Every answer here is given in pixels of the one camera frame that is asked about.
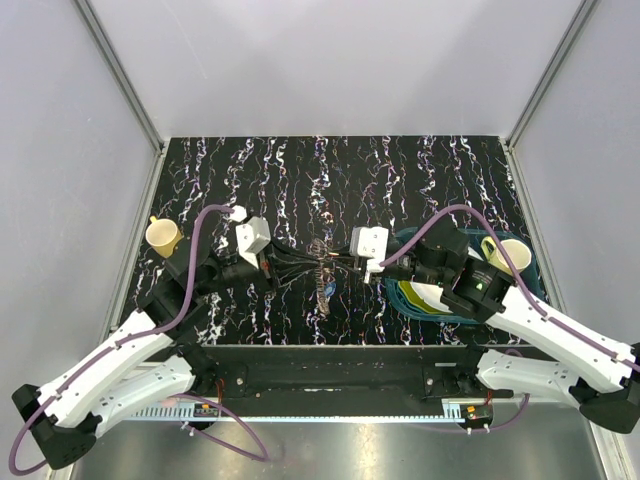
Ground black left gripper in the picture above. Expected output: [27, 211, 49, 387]
[196, 232, 321, 296]

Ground blue plastic key tag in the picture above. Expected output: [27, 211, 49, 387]
[324, 282, 336, 297]

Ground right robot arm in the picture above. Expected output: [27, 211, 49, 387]
[329, 223, 639, 434]

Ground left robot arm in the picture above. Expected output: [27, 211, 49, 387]
[9, 239, 319, 476]

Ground yellow-green plate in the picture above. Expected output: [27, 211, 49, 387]
[397, 281, 430, 312]

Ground white plate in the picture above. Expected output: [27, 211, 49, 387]
[410, 282, 453, 315]

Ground yellow mug on table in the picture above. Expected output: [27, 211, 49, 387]
[145, 216, 183, 259]

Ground teal plastic dish basket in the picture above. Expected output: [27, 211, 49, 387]
[384, 228, 546, 325]

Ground cream mug in basket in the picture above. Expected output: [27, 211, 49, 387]
[480, 236, 533, 278]

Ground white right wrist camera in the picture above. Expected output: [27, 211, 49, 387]
[349, 226, 389, 273]

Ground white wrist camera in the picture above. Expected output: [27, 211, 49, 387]
[235, 217, 271, 268]
[349, 226, 389, 273]

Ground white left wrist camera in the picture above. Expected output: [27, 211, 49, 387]
[235, 217, 271, 268]

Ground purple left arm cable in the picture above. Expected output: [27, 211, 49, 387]
[9, 203, 271, 475]

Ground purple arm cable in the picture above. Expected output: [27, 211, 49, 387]
[9, 203, 271, 475]
[378, 203, 640, 434]

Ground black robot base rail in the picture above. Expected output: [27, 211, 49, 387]
[139, 343, 561, 406]

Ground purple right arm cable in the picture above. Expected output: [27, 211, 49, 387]
[378, 203, 640, 434]

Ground left aluminium frame post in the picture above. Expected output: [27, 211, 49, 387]
[72, 0, 169, 154]

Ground aluminium frame post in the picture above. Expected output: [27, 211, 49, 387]
[504, 0, 601, 151]
[72, 0, 169, 154]

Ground right aluminium frame post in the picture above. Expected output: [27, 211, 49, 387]
[504, 0, 601, 151]

